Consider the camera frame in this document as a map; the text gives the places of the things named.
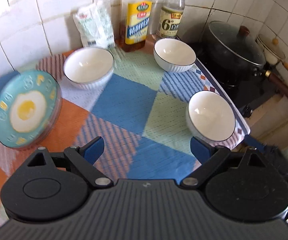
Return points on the black gas stove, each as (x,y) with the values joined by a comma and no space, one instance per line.
(248,88)

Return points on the colourful patchwork table mat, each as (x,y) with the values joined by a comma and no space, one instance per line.
(140,114)

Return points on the black pot with glass lid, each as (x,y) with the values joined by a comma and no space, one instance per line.
(237,56)

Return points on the white ribbed bowl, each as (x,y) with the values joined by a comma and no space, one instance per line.
(89,68)
(209,117)
(173,55)

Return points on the white green seasoning bag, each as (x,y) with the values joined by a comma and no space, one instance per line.
(94,24)

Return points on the yellow label oil bottle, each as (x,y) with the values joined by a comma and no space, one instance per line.
(134,21)

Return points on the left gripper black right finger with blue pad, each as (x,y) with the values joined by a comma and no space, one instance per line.
(211,158)

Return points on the clear vinegar bottle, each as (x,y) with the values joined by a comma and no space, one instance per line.
(170,18)

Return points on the teal fried egg plate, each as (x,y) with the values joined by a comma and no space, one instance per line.
(30,103)

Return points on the cream enamel saucepan wooden handle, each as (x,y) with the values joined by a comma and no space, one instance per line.
(271,50)

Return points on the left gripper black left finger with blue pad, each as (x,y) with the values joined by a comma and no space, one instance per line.
(82,161)

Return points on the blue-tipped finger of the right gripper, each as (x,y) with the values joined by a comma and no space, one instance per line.
(252,142)

